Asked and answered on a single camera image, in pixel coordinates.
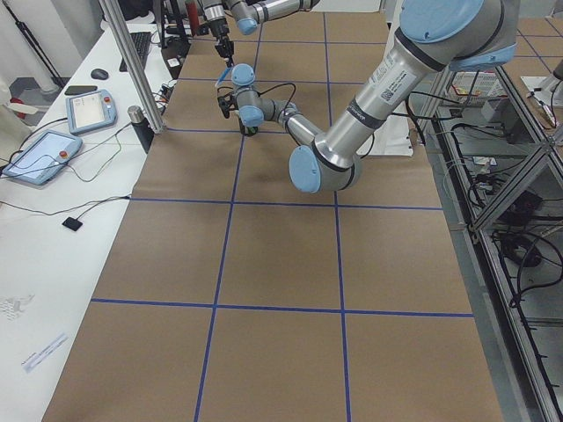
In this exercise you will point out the teach pendant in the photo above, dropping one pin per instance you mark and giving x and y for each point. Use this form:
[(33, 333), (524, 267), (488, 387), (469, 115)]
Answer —
[(90, 111), (44, 158)]

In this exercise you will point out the teach pendant near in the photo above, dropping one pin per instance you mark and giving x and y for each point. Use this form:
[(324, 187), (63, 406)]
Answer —
[(44, 158)]

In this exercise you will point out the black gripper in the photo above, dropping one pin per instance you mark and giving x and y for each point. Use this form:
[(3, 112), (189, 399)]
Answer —
[(249, 129), (218, 32)]

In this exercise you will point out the black computer mouse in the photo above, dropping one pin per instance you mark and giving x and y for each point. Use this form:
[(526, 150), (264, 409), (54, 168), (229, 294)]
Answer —
[(99, 74)]

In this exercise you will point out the black keyboard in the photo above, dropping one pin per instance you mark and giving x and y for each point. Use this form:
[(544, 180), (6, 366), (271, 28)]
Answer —
[(142, 43)]

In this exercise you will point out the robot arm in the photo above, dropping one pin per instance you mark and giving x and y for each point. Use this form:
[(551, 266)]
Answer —
[(431, 35), (247, 16)]

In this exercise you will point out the teach pendant far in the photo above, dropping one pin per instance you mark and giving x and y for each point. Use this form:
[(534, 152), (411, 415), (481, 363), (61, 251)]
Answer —
[(90, 111)]

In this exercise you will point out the black water bottle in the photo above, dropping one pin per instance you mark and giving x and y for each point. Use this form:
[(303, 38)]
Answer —
[(142, 128)]

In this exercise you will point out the aluminium frame post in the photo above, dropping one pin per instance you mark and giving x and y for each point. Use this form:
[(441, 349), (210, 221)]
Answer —
[(121, 34)]

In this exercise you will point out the black mesh pen cup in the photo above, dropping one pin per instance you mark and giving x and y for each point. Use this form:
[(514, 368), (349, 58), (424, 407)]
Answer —
[(249, 128)]

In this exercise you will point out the black smartphone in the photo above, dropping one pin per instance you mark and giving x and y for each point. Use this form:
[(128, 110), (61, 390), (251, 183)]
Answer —
[(74, 90)]

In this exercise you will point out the small black square pad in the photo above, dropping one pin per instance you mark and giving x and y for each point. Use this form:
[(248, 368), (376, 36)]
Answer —
[(72, 223)]

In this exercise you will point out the blue highlighter pen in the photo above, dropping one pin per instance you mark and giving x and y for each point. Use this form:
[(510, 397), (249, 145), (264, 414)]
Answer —
[(222, 77)]

